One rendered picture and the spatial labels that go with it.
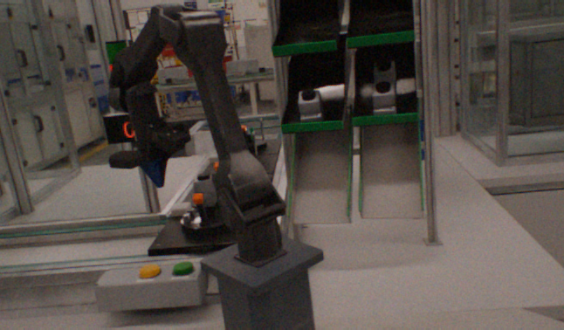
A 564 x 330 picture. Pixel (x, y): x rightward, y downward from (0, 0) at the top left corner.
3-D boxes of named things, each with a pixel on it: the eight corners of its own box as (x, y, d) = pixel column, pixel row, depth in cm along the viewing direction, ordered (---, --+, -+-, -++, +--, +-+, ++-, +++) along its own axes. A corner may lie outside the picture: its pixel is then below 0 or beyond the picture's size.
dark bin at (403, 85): (418, 123, 104) (416, 92, 99) (353, 127, 107) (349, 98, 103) (415, 52, 124) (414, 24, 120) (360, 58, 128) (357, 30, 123)
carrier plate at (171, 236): (256, 249, 111) (255, 240, 110) (148, 257, 113) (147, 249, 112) (265, 209, 134) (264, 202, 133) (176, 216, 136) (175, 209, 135)
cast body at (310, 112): (323, 127, 107) (318, 100, 102) (302, 130, 108) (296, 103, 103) (324, 105, 113) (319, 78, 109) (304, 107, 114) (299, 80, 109)
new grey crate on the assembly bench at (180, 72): (182, 82, 648) (179, 68, 644) (158, 85, 650) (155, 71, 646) (188, 79, 687) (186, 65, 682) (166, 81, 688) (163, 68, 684)
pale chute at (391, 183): (424, 217, 107) (424, 209, 104) (361, 218, 111) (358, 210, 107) (418, 106, 120) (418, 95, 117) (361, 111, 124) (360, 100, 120)
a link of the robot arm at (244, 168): (219, 3, 79) (200, 18, 85) (177, 7, 75) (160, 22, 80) (278, 201, 81) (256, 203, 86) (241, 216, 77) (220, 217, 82)
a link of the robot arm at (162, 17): (227, 31, 81) (202, -29, 82) (181, 37, 76) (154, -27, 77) (163, 104, 104) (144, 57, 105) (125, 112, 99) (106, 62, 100)
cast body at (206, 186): (214, 206, 118) (209, 177, 116) (196, 208, 118) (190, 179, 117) (220, 194, 126) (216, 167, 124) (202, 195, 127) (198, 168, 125)
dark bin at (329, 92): (343, 130, 105) (339, 100, 101) (282, 134, 109) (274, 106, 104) (352, 59, 126) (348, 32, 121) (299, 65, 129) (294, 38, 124)
